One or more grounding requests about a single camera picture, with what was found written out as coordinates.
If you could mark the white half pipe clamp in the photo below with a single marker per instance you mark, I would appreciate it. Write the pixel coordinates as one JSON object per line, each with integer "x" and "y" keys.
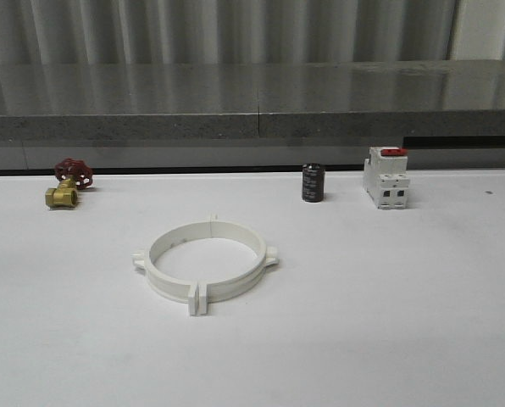
{"x": 210, "y": 292}

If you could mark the grey stone countertop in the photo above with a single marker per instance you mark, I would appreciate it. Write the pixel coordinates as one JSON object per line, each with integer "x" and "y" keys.
{"x": 185, "y": 117}

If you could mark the white half clamp with tab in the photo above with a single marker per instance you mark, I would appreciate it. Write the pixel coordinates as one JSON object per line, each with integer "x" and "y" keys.
{"x": 193, "y": 293}

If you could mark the white circuit breaker red switch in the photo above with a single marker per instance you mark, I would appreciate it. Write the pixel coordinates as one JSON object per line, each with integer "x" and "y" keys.
{"x": 385, "y": 178}

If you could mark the black cylindrical capacitor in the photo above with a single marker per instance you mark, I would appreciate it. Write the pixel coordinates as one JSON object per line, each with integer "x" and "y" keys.
{"x": 313, "y": 182}

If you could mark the brass valve red handwheel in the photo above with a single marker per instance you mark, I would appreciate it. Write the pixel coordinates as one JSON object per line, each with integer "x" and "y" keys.
{"x": 73, "y": 175}

